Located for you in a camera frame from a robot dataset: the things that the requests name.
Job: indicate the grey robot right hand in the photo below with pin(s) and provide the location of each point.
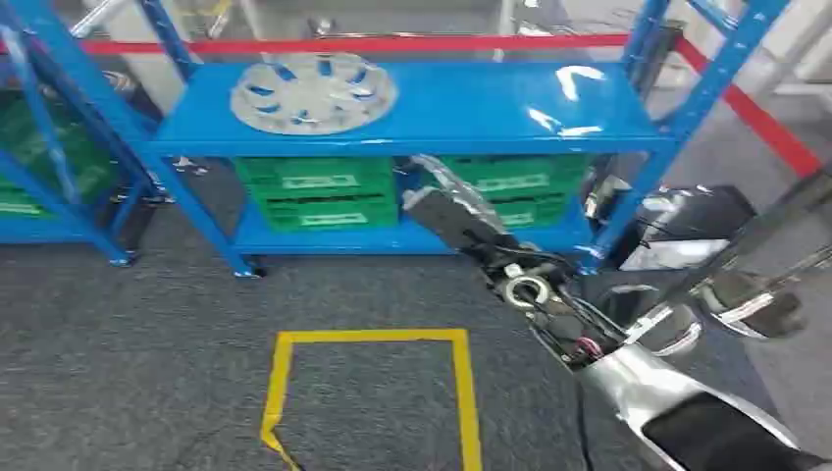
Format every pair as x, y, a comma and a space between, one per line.
455, 218

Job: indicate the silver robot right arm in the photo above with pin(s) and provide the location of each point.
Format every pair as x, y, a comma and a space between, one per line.
624, 383

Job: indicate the blue metal shelf rack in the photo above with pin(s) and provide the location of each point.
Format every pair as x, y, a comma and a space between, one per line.
32, 231
455, 104

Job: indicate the yellow floor tape square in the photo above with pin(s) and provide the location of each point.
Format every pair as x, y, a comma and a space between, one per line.
465, 390

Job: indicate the silver plastic hubcap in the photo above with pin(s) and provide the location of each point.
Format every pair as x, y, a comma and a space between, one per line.
312, 97

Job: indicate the red barrier belt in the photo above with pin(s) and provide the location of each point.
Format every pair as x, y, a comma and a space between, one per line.
747, 107
325, 44

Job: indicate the black white rounded housing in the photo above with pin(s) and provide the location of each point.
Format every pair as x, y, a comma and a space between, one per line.
689, 214

